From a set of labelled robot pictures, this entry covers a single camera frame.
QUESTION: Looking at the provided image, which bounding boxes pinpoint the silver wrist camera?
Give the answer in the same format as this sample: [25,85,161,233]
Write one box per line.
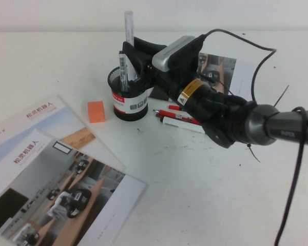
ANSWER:
[151,35,196,73]

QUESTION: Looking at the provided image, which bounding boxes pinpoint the black mesh pen holder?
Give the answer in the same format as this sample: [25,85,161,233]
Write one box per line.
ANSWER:
[107,66,149,121]

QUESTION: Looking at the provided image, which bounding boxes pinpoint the black camera cable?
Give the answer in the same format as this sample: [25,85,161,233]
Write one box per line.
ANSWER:
[201,28,308,246]

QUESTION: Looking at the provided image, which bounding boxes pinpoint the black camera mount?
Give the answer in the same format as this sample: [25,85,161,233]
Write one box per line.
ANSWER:
[169,34,205,85]

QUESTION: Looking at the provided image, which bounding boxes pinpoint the red gel pen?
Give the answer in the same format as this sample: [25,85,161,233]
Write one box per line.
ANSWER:
[152,109,201,125]

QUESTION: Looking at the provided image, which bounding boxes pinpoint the orange rectangular block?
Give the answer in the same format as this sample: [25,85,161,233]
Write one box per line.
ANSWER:
[87,100,106,124]

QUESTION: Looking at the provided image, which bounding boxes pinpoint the white marker with black cap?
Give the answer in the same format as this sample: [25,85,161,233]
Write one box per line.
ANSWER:
[160,116,206,135]

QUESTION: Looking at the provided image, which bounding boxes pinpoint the black zip tie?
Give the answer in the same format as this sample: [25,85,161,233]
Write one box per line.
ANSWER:
[247,144,261,163]
[274,85,290,107]

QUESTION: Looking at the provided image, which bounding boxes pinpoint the sky cover brochure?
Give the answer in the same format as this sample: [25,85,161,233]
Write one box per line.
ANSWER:
[0,94,126,171]

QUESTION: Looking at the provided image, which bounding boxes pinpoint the all-white marker pen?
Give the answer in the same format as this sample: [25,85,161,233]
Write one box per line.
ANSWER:
[124,10,136,47]

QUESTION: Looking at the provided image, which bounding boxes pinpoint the office photo brochure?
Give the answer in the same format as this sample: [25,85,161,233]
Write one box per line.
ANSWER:
[148,45,255,103]
[0,128,147,246]

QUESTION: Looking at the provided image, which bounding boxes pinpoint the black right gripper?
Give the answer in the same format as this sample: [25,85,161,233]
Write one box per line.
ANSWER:
[122,36,196,100]

